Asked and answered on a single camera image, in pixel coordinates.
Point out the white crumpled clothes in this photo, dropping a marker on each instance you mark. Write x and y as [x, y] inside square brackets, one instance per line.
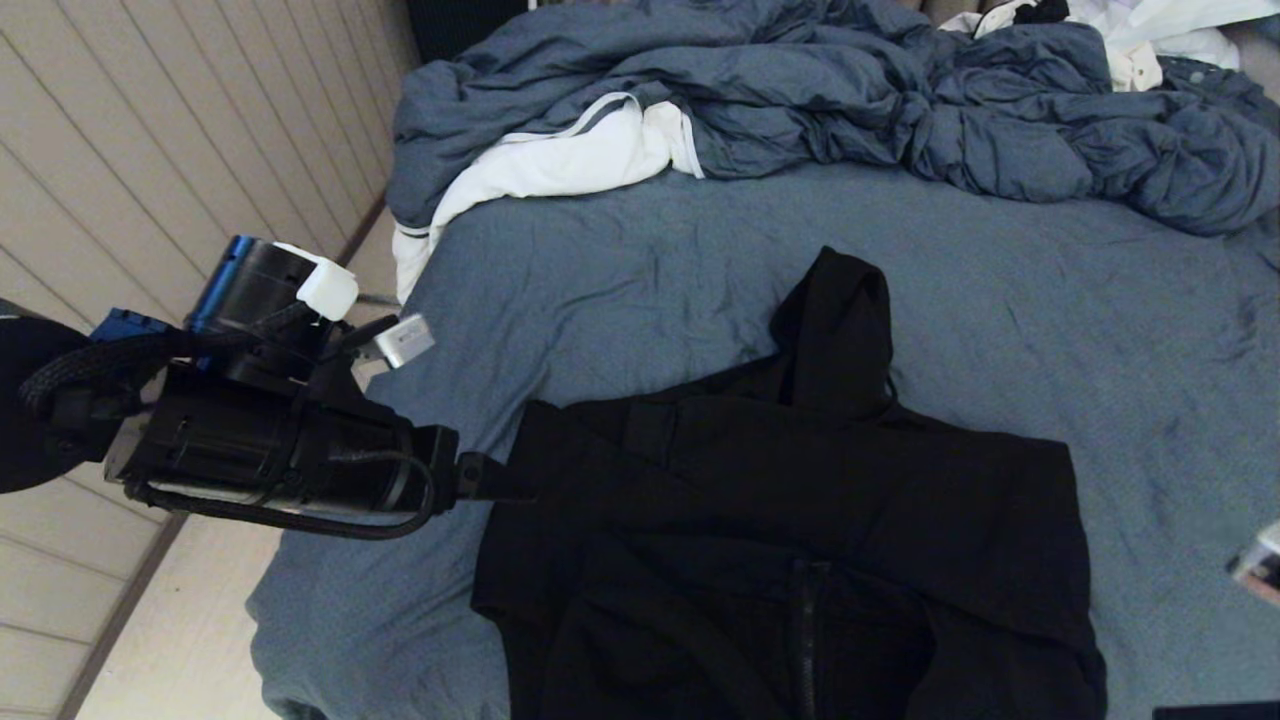
[1150, 28]

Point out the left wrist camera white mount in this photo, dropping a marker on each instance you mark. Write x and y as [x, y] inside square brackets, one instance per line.
[328, 290]

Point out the thin metal rod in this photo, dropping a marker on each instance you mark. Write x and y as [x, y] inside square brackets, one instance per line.
[378, 299]

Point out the white blanket with grey stripe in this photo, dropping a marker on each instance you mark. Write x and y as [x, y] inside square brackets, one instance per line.
[560, 158]

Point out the black zip hoodie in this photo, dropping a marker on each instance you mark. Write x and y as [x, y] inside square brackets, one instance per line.
[800, 520]

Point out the crumpled blue duvet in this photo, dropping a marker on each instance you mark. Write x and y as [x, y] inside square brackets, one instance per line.
[800, 80]

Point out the blue bed sheet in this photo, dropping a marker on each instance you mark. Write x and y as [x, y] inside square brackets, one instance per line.
[650, 280]

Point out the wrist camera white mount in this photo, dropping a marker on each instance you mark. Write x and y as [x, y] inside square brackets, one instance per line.
[1260, 565]
[328, 290]

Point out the blue denim shirt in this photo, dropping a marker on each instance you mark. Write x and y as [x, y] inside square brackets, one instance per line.
[1215, 88]

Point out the small black garment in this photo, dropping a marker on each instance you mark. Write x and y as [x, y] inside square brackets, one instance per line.
[1045, 10]

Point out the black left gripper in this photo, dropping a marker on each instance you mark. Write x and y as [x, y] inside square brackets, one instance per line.
[260, 440]

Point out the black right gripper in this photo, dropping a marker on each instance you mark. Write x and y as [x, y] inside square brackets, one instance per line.
[1220, 713]

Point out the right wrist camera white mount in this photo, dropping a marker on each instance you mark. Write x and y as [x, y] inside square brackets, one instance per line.
[1260, 565]

